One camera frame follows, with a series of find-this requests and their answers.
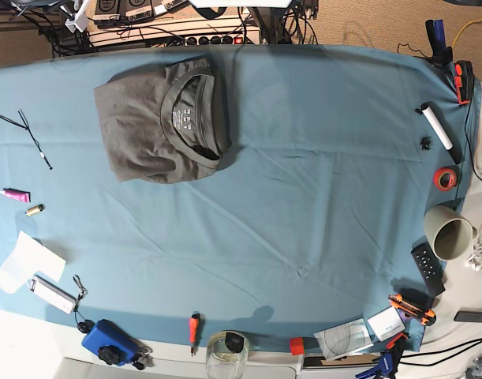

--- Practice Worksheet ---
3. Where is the grey T-shirt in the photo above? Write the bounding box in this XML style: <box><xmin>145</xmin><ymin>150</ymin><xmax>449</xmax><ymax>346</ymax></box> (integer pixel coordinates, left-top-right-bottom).
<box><xmin>94</xmin><ymin>57</ymin><xmax>230</xmax><ymax>184</ymax></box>

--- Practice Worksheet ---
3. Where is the black power strip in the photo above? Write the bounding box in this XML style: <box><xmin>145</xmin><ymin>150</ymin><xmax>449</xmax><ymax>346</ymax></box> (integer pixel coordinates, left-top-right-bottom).
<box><xmin>167</xmin><ymin>35</ymin><xmax>245</xmax><ymax>46</ymax></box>

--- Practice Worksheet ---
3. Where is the pink tube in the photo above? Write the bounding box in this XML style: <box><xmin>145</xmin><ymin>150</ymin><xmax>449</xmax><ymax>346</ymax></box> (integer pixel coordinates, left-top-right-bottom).
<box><xmin>0</xmin><ymin>188</ymin><xmax>31</xmax><ymax>203</ymax></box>

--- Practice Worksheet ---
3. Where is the white paper sheet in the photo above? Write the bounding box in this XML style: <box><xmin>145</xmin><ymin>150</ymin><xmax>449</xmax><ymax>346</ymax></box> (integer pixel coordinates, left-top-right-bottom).
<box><xmin>0</xmin><ymin>231</ymin><xmax>66</xmax><ymax>294</ymax></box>

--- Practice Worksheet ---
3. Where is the white rectangular device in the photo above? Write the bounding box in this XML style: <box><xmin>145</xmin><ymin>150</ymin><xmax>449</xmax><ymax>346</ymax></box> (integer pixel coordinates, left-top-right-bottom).
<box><xmin>27</xmin><ymin>276</ymin><xmax>77</xmax><ymax>314</ymax></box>

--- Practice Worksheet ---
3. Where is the blue table cloth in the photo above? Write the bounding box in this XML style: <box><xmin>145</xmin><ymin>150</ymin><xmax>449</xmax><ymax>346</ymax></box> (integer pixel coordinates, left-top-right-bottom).
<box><xmin>0</xmin><ymin>46</ymin><xmax>481</xmax><ymax>351</ymax></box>

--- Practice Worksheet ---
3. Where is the red screwdriver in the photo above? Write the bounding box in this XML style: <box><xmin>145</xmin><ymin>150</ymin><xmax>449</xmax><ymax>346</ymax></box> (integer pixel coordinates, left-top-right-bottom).
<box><xmin>189</xmin><ymin>313</ymin><xmax>201</xmax><ymax>356</ymax></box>

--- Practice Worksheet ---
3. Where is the blue box with knob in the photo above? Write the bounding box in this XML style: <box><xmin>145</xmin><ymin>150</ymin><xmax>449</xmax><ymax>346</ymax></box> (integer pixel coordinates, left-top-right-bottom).
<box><xmin>81</xmin><ymin>319</ymin><xmax>139</xmax><ymax>366</ymax></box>

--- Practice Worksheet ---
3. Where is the glass jar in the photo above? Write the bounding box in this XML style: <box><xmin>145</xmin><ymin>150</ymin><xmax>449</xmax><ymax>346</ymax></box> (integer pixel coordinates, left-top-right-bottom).
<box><xmin>206</xmin><ymin>330</ymin><xmax>251</xmax><ymax>379</ymax></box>

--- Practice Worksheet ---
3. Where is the black small clip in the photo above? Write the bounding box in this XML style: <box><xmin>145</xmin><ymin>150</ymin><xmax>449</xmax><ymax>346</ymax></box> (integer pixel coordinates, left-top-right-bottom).
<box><xmin>420</xmin><ymin>136</ymin><xmax>432</xmax><ymax>151</ymax></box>

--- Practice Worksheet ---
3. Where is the black orange tool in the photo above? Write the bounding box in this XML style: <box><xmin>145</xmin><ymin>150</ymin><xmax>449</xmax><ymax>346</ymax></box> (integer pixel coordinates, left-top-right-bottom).
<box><xmin>454</xmin><ymin>60</ymin><xmax>475</xmax><ymax>106</ymax></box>

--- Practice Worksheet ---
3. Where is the white black marker pen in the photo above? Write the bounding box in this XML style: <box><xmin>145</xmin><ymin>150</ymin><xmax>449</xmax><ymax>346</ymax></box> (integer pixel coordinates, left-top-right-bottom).
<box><xmin>419</xmin><ymin>103</ymin><xmax>462</xmax><ymax>164</ymax></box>

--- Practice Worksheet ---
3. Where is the red cube block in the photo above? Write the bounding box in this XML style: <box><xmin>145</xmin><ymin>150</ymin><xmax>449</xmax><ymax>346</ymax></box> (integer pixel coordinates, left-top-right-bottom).
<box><xmin>290</xmin><ymin>337</ymin><xmax>305</xmax><ymax>355</ymax></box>

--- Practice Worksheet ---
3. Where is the red tape roll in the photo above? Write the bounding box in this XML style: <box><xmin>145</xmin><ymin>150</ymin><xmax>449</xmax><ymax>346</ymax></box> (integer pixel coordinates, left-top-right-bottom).
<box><xmin>433</xmin><ymin>167</ymin><xmax>458</xmax><ymax>192</ymax></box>

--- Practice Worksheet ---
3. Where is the printed paper booklet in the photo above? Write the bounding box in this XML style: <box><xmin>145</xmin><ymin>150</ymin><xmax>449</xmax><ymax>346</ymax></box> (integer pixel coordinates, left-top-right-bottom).
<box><xmin>314</xmin><ymin>318</ymin><xmax>374</xmax><ymax>360</ymax></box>

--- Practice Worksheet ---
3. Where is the beige mug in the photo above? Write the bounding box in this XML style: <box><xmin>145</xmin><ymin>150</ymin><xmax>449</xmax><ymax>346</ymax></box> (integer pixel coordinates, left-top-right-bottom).
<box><xmin>423</xmin><ymin>205</ymin><xmax>477</xmax><ymax>261</ymax></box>

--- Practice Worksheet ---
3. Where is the black remote control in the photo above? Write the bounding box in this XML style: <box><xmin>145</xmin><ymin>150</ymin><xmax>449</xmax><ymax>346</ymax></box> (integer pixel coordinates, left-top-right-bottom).
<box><xmin>411</xmin><ymin>242</ymin><xmax>445</xmax><ymax>298</ymax></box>

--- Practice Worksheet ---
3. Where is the white small box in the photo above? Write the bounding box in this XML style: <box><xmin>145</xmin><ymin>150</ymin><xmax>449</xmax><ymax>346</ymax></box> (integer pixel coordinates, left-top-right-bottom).
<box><xmin>368</xmin><ymin>306</ymin><xmax>405</xmax><ymax>341</ymax></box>

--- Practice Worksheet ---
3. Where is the orange utility knife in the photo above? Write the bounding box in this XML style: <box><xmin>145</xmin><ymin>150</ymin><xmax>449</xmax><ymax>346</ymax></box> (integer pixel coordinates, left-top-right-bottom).
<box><xmin>387</xmin><ymin>294</ymin><xmax>436</xmax><ymax>327</ymax></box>

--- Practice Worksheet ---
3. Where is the blue clamp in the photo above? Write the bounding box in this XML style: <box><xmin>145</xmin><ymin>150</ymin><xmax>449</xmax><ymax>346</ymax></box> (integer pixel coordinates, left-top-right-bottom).
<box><xmin>355</xmin><ymin>332</ymin><xmax>409</xmax><ymax>379</ymax></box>

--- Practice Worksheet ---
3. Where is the black power brick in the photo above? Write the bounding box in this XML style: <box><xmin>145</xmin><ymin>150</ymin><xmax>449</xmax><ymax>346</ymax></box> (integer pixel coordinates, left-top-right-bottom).
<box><xmin>454</xmin><ymin>310</ymin><xmax>482</xmax><ymax>323</ymax></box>

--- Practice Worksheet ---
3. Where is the black cable tie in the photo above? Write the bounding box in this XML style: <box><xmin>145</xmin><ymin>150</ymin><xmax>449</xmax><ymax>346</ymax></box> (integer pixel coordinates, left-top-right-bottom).
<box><xmin>0</xmin><ymin>109</ymin><xmax>54</xmax><ymax>171</ymax></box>

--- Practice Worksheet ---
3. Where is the black lanyard with clip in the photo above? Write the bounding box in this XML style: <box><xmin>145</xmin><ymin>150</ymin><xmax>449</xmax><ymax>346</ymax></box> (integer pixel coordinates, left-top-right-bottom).
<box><xmin>72</xmin><ymin>275</ymin><xmax>92</xmax><ymax>333</ymax></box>

